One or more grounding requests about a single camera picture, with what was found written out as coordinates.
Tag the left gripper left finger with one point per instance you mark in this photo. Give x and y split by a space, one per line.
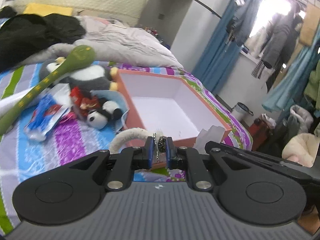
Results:
127 161

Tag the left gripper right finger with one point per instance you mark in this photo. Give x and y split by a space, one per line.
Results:
189 160

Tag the white hair scrunchie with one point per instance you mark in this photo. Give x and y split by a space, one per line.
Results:
140 134

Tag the small panda plush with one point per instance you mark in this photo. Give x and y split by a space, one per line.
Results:
99 118

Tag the blue face mask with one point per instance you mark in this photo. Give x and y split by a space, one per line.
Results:
121 102

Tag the red snack wrapper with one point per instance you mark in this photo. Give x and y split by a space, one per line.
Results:
84 100

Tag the blue plastic snack bag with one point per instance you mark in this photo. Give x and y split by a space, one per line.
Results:
45 117

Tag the white paper towel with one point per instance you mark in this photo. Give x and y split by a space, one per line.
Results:
61 94

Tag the orange cardboard box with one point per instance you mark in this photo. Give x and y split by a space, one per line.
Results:
167 104

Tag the white trash bin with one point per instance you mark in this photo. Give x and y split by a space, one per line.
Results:
240 110

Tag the grey penguin plush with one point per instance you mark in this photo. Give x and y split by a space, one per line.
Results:
94 77

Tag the colourful striped bedsheet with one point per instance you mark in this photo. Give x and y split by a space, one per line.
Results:
22 158

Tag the blue curtain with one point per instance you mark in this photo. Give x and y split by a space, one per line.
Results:
219 57

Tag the green plush stick toy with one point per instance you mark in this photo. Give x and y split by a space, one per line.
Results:
80 57

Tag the grey duvet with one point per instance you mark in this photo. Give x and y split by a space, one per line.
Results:
113 42

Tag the bottles on shelf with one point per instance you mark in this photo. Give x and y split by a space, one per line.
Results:
152 31

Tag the white tube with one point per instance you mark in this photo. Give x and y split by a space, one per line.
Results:
7 103

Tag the hanging grey coat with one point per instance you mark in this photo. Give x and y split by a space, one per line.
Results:
281 31

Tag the black clothing pile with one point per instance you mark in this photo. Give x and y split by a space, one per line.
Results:
27 34

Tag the hanging denim jacket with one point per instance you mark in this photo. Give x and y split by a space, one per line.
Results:
241 24

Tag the yellow pillow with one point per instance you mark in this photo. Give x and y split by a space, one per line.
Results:
44 10

